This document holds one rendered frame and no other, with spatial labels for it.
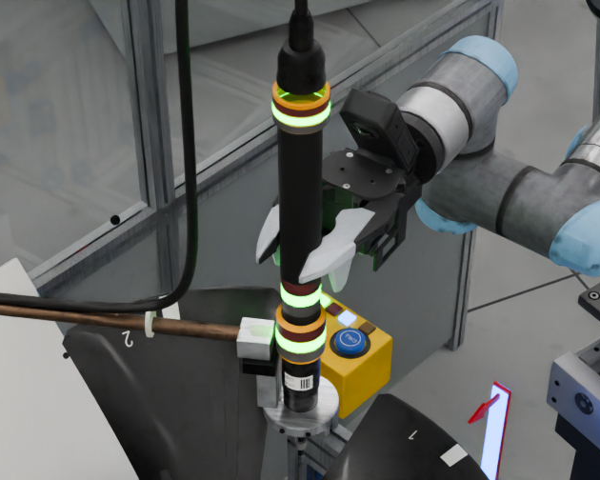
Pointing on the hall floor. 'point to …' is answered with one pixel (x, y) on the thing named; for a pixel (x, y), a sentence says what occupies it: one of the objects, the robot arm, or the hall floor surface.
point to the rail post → (298, 469)
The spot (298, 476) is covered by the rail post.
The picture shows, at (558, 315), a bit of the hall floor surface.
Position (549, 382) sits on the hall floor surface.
